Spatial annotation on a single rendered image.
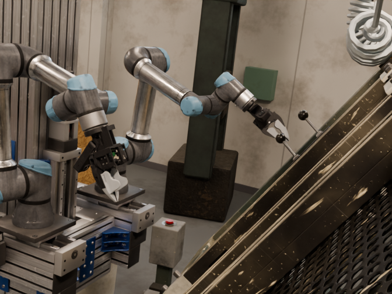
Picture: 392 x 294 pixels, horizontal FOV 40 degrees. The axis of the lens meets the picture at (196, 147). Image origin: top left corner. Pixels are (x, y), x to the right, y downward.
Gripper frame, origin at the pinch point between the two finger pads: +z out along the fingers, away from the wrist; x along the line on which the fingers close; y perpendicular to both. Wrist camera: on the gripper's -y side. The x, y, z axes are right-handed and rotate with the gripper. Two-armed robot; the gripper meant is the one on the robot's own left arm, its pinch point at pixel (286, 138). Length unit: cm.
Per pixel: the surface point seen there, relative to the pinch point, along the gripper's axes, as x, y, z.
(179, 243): 62, 33, -1
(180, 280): 62, -32, 6
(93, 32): 6, 396, -229
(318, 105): -94, 333, 11
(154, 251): 72, 31, -6
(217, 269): 44, -87, 6
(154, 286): 78, 11, 3
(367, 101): -14, -61, 7
